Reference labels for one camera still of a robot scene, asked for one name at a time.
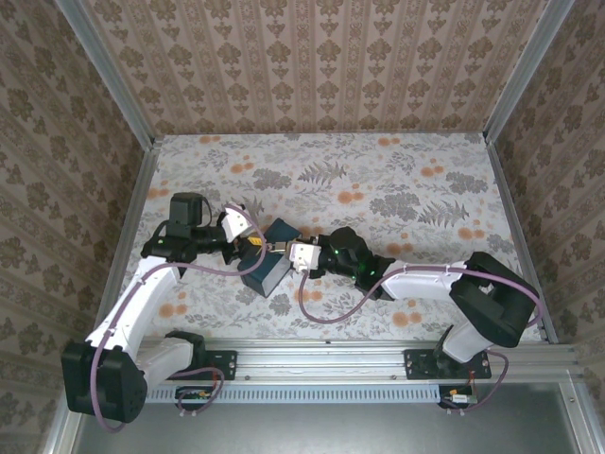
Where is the aluminium mounting rail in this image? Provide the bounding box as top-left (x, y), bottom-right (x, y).
top-left (65, 338), bottom-right (587, 384)

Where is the aluminium frame post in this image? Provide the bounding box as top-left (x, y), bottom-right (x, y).
top-left (54, 0), bottom-right (158, 148)
top-left (482, 0), bottom-right (577, 144)

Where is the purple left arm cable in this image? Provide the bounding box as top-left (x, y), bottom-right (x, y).
top-left (89, 207), bottom-right (270, 434)

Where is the aluminium table side rail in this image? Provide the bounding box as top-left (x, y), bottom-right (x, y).
top-left (485, 133), bottom-right (560, 345)
top-left (94, 136), bottom-right (164, 327)

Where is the grey metal sheet panel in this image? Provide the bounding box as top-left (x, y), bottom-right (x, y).
top-left (44, 381), bottom-right (590, 454)

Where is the small black controller board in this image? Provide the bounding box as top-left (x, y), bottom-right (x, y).
top-left (438, 385), bottom-right (477, 410)
top-left (175, 385), bottom-right (215, 410)

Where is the dark blue painted tin box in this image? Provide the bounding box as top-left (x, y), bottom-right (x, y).
top-left (235, 216), bottom-right (304, 300)

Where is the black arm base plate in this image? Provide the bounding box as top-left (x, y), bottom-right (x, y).
top-left (160, 348), bottom-right (239, 382)
top-left (404, 348), bottom-right (493, 381)

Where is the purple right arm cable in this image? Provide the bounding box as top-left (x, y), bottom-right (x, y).
top-left (299, 264), bottom-right (543, 417)

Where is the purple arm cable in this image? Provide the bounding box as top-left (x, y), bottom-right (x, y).
top-left (89, 207), bottom-right (270, 434)
top-left (299, 264), bottom-right (543, 417)

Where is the white slotted cable duct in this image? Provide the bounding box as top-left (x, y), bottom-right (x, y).
top-left (141, 383), bottom-right (445, 404)

